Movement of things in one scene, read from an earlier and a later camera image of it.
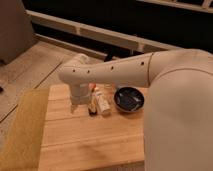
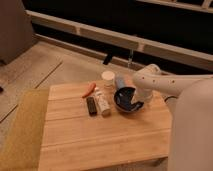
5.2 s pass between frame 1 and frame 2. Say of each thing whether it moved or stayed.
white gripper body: moved
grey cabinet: stayed
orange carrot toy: stayed
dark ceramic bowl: stayed
